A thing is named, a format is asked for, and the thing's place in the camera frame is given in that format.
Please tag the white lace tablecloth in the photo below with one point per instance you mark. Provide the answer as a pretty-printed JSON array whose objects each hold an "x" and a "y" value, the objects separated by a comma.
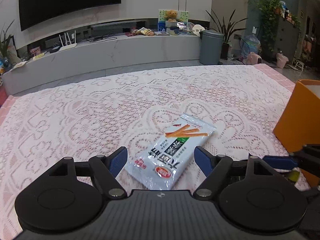
[{"x": 98, "y": 116}]

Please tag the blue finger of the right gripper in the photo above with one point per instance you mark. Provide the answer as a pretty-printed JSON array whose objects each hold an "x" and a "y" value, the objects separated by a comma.
[{"x": 283, "y": 164}]

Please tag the pink space heater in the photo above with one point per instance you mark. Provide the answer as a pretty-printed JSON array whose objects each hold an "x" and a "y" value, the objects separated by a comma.
[{"x": 253, "y": 59}]

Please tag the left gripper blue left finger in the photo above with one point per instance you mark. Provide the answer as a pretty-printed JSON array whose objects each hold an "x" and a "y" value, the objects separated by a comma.
[{"x": 103, "y": 170}]

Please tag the grey TV console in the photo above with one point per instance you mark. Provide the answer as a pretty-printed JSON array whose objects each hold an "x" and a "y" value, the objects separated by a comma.
[{"x": 95, "y": 56}]

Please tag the potted plant left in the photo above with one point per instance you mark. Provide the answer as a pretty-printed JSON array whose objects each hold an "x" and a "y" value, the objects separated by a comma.
[{"x": 4, "y": 45}]

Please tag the blue water jug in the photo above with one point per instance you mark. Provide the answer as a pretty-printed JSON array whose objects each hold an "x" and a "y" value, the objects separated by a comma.
[{"x": 250, "y": 44}]

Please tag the grey trash bin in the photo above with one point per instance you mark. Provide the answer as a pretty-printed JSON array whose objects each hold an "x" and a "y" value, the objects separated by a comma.
[{"x": 211, "y": 45}]

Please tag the brown teddy bear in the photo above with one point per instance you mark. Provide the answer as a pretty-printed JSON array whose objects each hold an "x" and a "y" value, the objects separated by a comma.
[{"x": 171, "y": 15}]

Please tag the orange cardboard box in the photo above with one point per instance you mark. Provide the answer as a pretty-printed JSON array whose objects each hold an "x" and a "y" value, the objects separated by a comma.
[{"x": 299, "y": 123}]

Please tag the white spicy strip packet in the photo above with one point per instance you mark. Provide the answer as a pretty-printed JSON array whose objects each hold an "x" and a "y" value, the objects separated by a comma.
[{"x": 161, "y": 164}]

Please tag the white wifi router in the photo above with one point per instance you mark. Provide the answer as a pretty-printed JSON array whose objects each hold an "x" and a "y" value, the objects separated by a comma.
[{"x": 69, "y": 42}]

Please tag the black green snack packet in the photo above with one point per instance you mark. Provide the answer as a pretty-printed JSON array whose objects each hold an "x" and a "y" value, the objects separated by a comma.
[{"x": 293, "y": 176}]

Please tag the green ivy plant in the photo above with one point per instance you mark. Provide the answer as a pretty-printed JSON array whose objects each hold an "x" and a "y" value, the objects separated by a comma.
[{"x": 270, "y": 12}]

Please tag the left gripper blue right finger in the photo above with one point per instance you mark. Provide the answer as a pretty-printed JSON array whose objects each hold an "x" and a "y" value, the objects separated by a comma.
[{"x": 220, "y": 171}]

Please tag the potted snake plant right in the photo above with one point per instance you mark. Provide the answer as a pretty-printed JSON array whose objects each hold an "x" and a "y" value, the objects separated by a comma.
[{"x": 227, "y": 29}]

